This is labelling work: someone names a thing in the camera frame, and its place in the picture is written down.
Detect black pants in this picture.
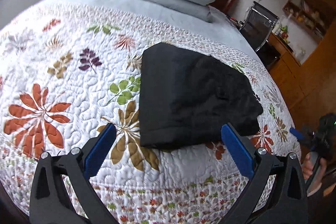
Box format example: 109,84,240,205
139,43,263,150

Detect person's right hand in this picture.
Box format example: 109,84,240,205
302,152,327,197

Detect wooden cabinet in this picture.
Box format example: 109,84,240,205
268,0,335,130

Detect floral quilted bedspread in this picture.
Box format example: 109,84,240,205
1,4,301,223

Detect black mesh office chair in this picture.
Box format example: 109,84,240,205
239,1,279,52

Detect wooden shelf with items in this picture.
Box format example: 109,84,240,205
282,0,330,43

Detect light blue bed sheet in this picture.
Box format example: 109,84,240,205
42,0,259,60

